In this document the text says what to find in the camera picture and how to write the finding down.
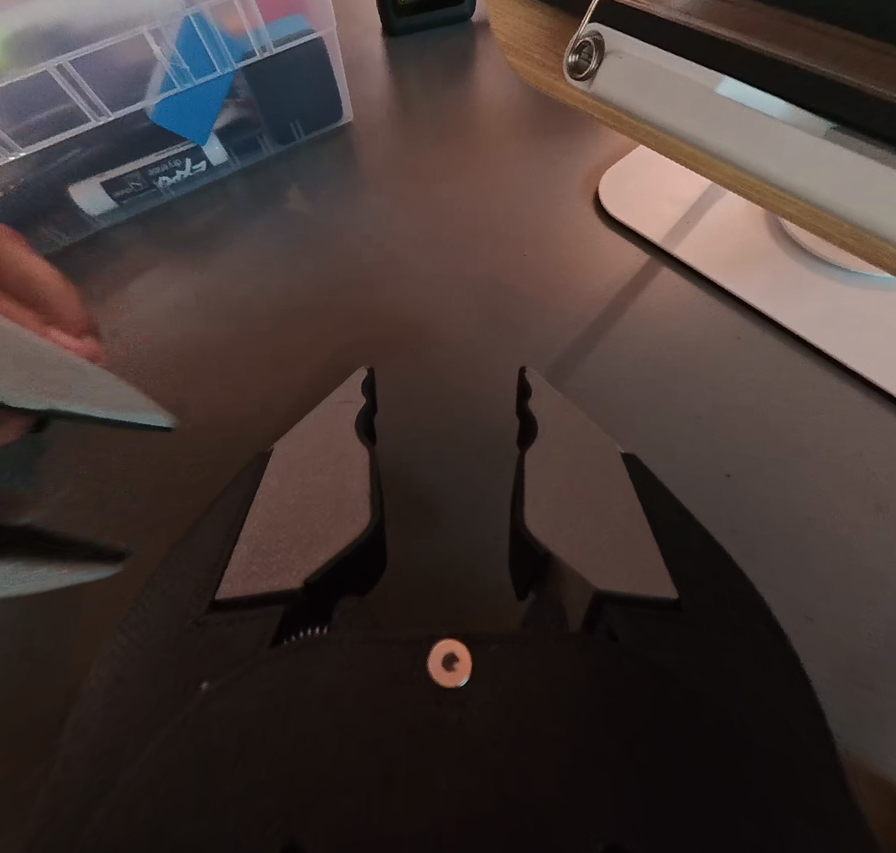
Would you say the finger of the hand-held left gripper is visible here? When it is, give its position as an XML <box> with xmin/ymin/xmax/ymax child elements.
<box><xmin>0</xmin><ymin>319</ymin><xmax>177</xmax><ymax>434</ymax></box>
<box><xmin>0</xmin><ymin>524</ymin><xmax>128</xmax><ymax>599</ymax></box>

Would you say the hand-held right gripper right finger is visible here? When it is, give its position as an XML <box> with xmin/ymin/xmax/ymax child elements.
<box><xmin>508</xmin><ymin>367</ymin><xmax>681</xmax><ymax>628</ymax></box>

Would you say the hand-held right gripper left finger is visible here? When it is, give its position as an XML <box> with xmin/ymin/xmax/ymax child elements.
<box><xmin>212</xmin><ymin>366</ymin><xmax>388</xmax><ymax>605</ymax></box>

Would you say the person's left hand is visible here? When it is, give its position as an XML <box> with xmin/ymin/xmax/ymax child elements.
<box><xmin>0</xmin><ymin>223</ymin><xmax>107</xmax><ymax>365</ymax></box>

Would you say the black white dry-erase marker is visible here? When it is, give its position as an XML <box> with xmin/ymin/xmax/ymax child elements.
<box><xmin>66</xmin><ymin>142</ymin><xmax>232</xmax><ymax>217</ymax></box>

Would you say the blue box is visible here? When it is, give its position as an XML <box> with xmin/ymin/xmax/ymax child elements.
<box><xmin>150</xmin><ymin>16</ymin><xmax>239</xmax><ymax>147</ymax></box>

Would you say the black box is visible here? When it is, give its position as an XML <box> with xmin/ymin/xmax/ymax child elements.
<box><xmin>245</xmin><ymin>37</ymin><xmax>344</xmax><ymax>147</ymax></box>

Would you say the black wooden book stand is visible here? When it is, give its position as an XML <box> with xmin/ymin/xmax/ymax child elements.
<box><xmin>483</xmin><ymin>0</ymin><xmax>896</xmax><ymax>399</ymax></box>

